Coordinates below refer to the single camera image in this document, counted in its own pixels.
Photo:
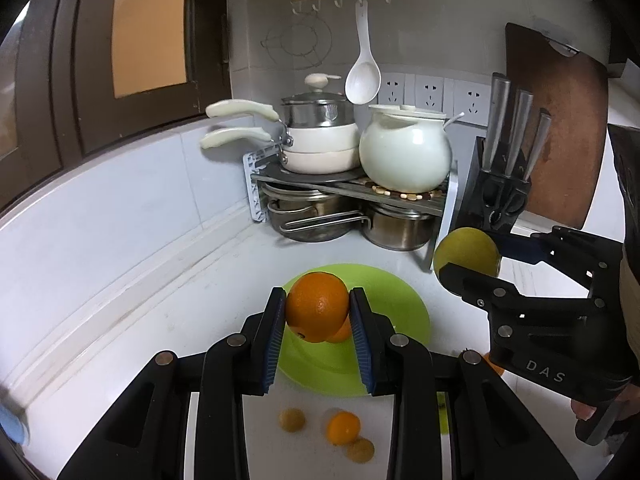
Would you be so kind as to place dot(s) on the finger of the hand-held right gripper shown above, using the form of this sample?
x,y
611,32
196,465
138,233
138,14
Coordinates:
x,y
520,250
470,285

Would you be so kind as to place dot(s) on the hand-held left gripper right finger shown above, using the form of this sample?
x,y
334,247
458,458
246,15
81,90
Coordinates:
x,y
363,342

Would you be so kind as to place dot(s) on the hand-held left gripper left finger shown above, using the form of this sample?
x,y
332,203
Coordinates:
x,y
272,342

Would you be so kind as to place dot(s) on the green citrus fruit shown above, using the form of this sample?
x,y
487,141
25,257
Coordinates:
x,y
465,250

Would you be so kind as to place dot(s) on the green plate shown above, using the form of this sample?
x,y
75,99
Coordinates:
x,y
395,305

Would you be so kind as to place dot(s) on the large orange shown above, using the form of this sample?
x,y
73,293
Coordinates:
x,y
315,305

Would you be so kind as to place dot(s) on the small yellow-brown fruit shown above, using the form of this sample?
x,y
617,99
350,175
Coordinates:
x,y
361,450
291,419

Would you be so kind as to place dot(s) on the small orange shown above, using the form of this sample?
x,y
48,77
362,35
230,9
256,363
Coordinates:
x,y
343,427

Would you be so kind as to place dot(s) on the green apple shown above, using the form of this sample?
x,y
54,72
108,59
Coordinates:
x,y
444,412

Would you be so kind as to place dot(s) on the person's right hand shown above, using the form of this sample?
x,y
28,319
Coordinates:
x,y
630,410

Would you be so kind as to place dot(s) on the black scissors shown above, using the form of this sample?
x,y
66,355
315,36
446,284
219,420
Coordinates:
x,y
500,205

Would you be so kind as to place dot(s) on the black knife block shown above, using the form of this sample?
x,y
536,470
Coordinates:
x,y
475,185

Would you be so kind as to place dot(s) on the wooden bead trivet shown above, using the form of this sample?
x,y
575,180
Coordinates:
x,y
400,195

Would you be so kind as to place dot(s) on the brown wooden cutting board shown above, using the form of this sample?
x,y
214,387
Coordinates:
x,y
565,125

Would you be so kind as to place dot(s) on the white ceramic pot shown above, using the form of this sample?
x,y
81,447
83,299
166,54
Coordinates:
x,y
405,155

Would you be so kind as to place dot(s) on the white ceramic spoon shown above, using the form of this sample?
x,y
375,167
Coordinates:
x,y
455,119

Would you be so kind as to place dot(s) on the white power outlet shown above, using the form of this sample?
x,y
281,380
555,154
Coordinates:
x,y
397,89
472,102
434,92

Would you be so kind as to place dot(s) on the grey white counter shelf rack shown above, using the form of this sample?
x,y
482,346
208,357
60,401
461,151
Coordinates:
x,y
325,189

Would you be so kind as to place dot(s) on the white pan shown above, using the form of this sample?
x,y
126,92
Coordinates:
x,y
320,137
320,162

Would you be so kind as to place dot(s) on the grey range hood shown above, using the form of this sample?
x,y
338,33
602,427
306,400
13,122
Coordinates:
x,y
627,70

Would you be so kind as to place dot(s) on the white ladle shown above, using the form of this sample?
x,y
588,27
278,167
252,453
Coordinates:
x,y
362,82

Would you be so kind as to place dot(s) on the steel pot with lid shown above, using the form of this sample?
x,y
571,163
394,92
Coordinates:
x,y
315,112

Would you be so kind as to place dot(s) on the white blue pump bottle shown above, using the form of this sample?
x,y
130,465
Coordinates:
x,y
12,420

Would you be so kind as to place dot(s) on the brown framed window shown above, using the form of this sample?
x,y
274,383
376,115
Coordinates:
x,y
150,25

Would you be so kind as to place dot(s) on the clear wall hook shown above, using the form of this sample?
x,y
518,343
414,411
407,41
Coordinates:
x,y
562,47

